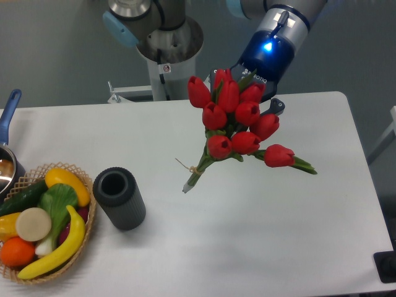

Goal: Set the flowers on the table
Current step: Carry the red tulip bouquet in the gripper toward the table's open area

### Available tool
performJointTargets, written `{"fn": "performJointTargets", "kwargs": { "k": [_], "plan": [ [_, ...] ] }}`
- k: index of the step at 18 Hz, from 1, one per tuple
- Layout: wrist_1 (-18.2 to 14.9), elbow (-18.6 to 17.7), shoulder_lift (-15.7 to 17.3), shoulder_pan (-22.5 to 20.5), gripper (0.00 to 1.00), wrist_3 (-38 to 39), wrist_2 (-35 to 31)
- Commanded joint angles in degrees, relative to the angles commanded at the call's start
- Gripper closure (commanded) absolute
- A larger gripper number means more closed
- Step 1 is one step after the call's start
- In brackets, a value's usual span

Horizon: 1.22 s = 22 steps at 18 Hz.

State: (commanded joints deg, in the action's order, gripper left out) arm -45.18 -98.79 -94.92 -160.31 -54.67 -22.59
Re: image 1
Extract beige round radish slice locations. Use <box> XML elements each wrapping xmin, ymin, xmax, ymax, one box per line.
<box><xmin>15</xmin><ymin>207</ymin><xmax>52</xmax><ymax>242</ymax></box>

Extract orange fruit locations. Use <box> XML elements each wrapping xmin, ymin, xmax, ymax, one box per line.
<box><xmin>1</xmin><ymin>237</ymin><xmax>35</xmax><ymax>267</ymax></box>

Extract green cucumber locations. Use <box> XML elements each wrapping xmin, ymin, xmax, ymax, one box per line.
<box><xmin>1</xmin><ymin>180</ymin><xmax>48</xmax><ymax>216</ymax></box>

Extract white furniture leg right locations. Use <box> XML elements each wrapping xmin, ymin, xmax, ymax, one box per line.
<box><xmin>366</xmin><ymin>106</ymin><xmax>395</xmax><ymax>166</ymax></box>

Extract purple red vegetable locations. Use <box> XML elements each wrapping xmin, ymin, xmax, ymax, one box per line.
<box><xmin>58</xmin><ymin>207</ymin><xmax>89</xmax><ymax>246</ymax></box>

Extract woven wicker basket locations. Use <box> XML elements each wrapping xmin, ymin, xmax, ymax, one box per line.
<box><xmin>1</xmin><ymin>162</ymin><xmax>97</xmax><ymax>285</ymax></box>

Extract blue handled saucepan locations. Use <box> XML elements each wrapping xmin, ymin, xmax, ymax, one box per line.
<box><xmin>1</xmin><ymin>89</ymin><xmax>25</xmax><ymax>204</ymax></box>

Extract yellow bell pepper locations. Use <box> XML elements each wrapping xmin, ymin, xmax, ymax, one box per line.
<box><xmin>0</xmin><ymin>212</ymin><xmax>20</xmax><ymax>242</ymax></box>

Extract green bok choy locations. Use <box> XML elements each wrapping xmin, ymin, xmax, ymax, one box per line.
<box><xmin>35</xmin><ymin>183</ymin><xmax>78</xmax><ymax>257</ymax></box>

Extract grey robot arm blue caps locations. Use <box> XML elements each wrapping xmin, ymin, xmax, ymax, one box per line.
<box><xmin>102</xmin><ymin>1</ymin><xmax>325</xmax><ymax>114</ymax></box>

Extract yellow banana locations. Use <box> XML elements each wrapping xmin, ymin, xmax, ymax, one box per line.
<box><xmin>17</xmin><ymin>205</ymin><xmax>85</xmax><ymax>280</ymax></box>

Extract dark grey ribbed vase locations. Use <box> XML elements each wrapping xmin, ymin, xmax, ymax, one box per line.
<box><xmin>93</xmin><ymin>167</ymin><xmax>146</xmax><ymax>230</ymax></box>

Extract black device at table edge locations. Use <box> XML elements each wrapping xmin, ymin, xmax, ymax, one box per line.
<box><xmin>373</xmin><ymin>251</ymin><xmax>395</xmax><ymax>283</ymax></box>

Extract yellow squash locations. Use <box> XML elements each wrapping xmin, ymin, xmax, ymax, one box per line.
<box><xmin>45</xmin><ymin>168</ymin><xmax>90</xmax><ymax>207</ymax></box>

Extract red tulip bouquet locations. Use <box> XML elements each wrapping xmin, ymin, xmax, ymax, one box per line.
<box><xmin>183</xmin><ymin>69</ymin><xmax>316</xmax><ymax>193</ymax></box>

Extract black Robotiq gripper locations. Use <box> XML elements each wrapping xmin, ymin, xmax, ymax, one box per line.
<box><xmin>209</xmin><ymin>30</ymin><xmax>295</xmax><ymax>116</ymax></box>

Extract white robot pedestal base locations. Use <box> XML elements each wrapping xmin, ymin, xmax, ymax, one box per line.
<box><xmin>106</xmin><ymin>15</ymin><xmax>205</xmax><ymax>105</ymax></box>

